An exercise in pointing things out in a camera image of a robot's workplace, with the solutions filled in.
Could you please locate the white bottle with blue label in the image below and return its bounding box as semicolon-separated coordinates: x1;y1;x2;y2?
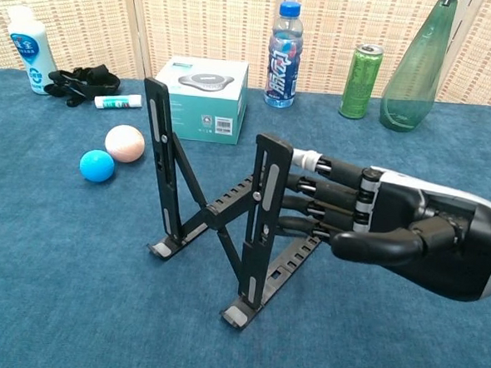
2;4;61;97

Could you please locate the blue table cloth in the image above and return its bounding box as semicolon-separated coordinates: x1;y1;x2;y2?
0;67;491;368

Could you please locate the black folding laptop stand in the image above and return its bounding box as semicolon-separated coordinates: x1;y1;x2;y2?
129;76;340;335

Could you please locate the bamboo folding screen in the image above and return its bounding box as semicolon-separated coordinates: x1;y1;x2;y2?
0;0;491;107

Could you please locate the tall green glass bottle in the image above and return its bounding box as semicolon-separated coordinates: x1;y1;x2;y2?
377;0;460;136

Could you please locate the white glue stick green label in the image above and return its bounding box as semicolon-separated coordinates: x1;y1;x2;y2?
93;92;144;112

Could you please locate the teal product box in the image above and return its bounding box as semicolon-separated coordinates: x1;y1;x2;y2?
150;54;250;147

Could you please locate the blue sports drink bottle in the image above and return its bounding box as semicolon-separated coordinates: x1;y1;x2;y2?
263;0;306;110

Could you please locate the black strap bundle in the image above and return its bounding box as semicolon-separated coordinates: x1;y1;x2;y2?
42;60;122;111

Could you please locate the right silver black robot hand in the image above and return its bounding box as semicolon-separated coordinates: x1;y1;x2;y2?
271;146;491;304

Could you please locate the blue ball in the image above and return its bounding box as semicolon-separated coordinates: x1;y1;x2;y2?
78;148;117;184

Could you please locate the pink ball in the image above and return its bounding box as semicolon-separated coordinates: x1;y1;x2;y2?
103;123;146;164

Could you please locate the green drink can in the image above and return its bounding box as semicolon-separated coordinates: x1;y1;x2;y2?
337;42;384;122

